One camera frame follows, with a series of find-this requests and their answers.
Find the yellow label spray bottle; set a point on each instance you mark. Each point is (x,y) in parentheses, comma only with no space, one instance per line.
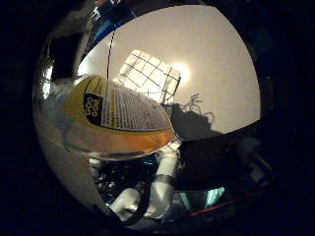
(124,111)

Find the blue chair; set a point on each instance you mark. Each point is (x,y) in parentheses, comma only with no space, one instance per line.
(113,19)

